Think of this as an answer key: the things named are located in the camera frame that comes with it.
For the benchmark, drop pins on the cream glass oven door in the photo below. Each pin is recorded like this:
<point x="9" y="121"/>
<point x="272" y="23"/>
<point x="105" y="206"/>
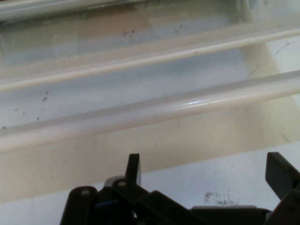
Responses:
<point x="150" y="114"/>

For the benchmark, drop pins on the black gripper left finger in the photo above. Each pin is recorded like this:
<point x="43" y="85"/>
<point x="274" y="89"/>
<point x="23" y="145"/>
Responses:
<point x="112" y="204"/>

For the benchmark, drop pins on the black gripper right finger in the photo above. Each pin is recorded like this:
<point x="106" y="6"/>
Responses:
<point x="288" y="187"/>

